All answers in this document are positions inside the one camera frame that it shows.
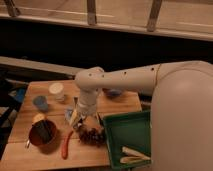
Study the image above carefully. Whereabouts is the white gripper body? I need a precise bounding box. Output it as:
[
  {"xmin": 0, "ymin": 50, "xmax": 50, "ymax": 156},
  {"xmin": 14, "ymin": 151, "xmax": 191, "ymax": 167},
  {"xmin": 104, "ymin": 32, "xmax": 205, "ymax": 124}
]
[{"xmin": 77, "ymin": 89, "xmax": 100, "ymax": 116}]

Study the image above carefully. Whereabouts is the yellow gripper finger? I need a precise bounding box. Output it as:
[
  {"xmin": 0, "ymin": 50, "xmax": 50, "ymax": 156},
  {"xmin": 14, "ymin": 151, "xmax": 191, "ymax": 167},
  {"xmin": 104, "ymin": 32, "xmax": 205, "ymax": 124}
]
[{"xmin": 69, "ymin": 109, "xmax": 79, "ymax": 126}]

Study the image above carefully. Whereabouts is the dark grape bunch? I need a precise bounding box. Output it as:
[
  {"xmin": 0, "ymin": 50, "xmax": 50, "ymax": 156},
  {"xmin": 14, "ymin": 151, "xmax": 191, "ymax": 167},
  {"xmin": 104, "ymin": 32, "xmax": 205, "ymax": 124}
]
[{"xmin": 78, "ymin": 127, "xmax": 105, "ymax": 147}]

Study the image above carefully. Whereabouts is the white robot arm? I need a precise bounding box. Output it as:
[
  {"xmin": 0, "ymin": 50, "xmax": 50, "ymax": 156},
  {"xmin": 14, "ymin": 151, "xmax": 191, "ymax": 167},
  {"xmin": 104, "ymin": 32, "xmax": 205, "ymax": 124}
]
[{"xmin": 75, "ymin": 61, "xmax": 213, "ymax": 171}]

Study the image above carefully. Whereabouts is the white paper cup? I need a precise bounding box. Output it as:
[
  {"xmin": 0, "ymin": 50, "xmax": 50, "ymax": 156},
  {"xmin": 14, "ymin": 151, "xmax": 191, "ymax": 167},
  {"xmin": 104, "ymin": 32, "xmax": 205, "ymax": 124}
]
[{"xmin": 49, "ymin": 82, "xmax": 65, "ymax": 102}]

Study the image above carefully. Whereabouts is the blue cup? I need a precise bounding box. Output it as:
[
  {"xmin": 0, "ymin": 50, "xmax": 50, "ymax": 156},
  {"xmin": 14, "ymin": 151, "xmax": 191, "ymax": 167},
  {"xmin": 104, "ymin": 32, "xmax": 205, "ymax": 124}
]
[{"xmin": 33, "ymin": 96, "xmax": 48, "ymax": 112}]

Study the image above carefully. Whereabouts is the purple bowl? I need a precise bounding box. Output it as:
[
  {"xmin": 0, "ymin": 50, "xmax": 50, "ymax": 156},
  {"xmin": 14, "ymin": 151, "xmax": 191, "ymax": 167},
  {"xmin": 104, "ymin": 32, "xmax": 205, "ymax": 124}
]
[{"xmin": 103, "ymin": 88, "xmax": 122, "ymax": 98}]

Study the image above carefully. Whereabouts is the dark cylindrical can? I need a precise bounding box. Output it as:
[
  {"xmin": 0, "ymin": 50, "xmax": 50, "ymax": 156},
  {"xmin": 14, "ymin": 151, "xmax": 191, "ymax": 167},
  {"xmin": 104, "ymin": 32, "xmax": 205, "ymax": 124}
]
[{"xmin": 35, "ymin": 120, "xmax": 52, "ymax": 143}]

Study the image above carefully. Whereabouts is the yellow round object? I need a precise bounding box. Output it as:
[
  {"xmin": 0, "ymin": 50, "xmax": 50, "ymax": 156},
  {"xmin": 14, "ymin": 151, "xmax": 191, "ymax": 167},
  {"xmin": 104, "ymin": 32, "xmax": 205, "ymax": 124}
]
[{"xmin": 32, "ymin": 113, "xmax": 46, "ymax": 124}]

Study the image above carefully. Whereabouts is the red chili pepper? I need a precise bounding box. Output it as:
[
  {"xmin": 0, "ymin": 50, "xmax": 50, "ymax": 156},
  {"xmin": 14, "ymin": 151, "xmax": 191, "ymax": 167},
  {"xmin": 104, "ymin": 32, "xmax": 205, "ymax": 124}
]
[{"xmin": 61, "ymin": 130, "xmax": 73, "ymax": 160}]

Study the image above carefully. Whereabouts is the red bowl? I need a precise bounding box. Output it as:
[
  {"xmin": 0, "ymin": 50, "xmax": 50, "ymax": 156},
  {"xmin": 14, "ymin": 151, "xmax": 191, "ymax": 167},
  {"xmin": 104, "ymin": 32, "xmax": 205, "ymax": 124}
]
[{"xmin": 29, "ymin": 120, "xmax": 57, "ymax": 148}]

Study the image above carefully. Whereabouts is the green plastic tray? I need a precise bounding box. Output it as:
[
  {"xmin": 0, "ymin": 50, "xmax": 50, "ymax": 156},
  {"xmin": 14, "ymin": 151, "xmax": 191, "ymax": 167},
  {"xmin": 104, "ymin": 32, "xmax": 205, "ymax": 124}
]
[{"xmin": 103, "ymin": 110, "xmax": 151, "ymax": 171}]

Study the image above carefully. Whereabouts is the metal spoon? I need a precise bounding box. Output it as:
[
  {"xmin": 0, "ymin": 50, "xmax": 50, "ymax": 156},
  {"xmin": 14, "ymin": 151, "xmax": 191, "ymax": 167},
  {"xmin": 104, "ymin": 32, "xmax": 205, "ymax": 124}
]
[{"xmin": 25, "ymin": 139, "xmax": 31, "ymax": 149}]

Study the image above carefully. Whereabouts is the yellow banana piece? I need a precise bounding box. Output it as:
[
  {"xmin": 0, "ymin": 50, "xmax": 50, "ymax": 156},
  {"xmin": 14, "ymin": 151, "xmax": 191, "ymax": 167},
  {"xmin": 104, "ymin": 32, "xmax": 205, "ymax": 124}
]
[{"xmin": 120, "ymin": 157, "xmax": 143, "ymax": 164}]

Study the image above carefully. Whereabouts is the black handled tool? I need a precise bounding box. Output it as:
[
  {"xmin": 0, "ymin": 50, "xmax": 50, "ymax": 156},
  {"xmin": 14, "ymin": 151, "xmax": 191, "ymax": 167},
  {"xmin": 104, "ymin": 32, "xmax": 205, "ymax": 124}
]
[{"xmin": 73, "ymin": 97, "xmax": 102, "ymax": 125}]

